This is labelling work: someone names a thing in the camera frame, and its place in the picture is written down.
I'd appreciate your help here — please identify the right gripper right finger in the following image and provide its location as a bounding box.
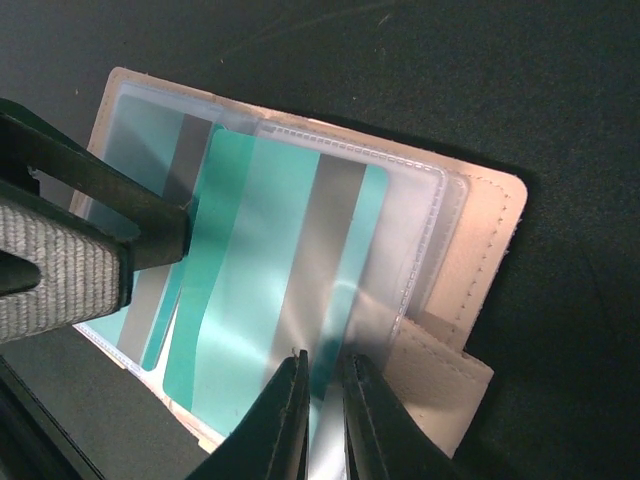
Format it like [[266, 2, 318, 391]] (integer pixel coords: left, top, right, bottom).
[[342, 354, 463, 479]]

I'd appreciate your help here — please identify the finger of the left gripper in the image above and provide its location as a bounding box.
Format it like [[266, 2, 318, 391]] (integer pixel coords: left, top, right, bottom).
[[1, 181, 133, 343], [1, 99, 189, 270]]

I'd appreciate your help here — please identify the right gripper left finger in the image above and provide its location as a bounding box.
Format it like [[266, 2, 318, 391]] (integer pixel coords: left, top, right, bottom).
[[189, 350, 310, 479]]

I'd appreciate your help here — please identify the teal VIP card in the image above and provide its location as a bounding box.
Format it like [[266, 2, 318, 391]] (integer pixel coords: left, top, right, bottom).
[[162, 128, 391, 436], [87, 93, 221, 371]]

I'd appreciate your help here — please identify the beige card holder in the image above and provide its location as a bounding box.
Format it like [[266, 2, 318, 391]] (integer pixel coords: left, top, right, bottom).
[[89, 67, 527, 456]]

